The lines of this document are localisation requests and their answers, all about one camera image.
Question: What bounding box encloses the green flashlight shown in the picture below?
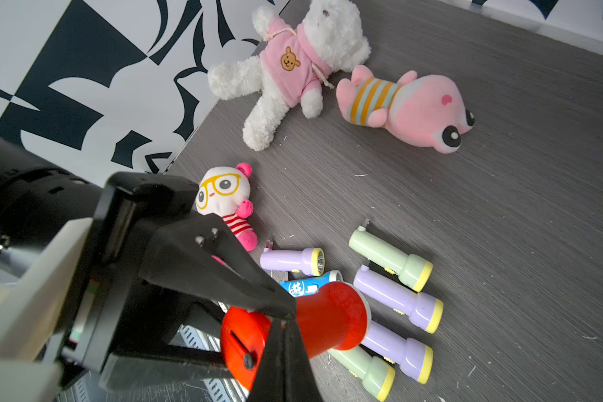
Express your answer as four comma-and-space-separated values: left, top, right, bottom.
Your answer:
348, 225, 433, 292
328, 346, 396, 402

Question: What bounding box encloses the purple flashlight middle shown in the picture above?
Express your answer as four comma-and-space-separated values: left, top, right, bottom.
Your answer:
362, 322, 434, 385

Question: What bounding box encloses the glasses doll plush toy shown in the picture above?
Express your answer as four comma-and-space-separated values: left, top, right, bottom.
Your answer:
194, 162, 258, 251

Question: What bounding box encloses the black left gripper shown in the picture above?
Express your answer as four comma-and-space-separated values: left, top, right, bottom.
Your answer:
55, 173, 296, 391

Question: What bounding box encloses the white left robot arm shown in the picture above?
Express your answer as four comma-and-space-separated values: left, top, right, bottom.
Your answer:
0, 138, 296, 391

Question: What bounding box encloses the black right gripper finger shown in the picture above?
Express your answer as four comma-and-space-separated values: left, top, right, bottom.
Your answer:
248, 319, 323, 402

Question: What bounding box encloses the purple flashlight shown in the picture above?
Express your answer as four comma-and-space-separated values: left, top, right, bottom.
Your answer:
260, 248, 325, 276
353, 266, 444, 333
362, 322, 434, 385

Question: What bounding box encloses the purple flashlight upper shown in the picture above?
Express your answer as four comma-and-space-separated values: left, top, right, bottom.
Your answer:
353, 266, 444, 333

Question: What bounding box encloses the pink striped plush toy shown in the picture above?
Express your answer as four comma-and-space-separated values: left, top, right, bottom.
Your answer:
336, 65, 475, 154

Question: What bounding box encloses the white teddy pink shirt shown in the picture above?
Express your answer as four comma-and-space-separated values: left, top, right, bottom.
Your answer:
208, 0, 371, 152

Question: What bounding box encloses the blue flashlight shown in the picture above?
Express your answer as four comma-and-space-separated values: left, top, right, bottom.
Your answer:
280, 270, 343, 297

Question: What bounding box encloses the purple flashlight left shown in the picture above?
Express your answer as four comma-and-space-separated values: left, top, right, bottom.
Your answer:
260, 248, 325, 276

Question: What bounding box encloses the red flashlight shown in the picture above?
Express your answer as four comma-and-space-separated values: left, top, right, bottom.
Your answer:
220, 282, 371, 390

